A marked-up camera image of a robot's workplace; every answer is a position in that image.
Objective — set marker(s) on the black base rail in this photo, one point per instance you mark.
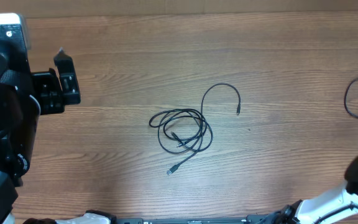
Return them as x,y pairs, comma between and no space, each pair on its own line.
250,219

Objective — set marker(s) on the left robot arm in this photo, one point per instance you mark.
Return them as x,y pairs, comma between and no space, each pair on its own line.
24,97

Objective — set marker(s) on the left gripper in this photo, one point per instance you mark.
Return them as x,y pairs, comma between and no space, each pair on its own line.
47,86

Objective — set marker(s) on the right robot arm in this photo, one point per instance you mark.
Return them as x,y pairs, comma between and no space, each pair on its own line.
332,206

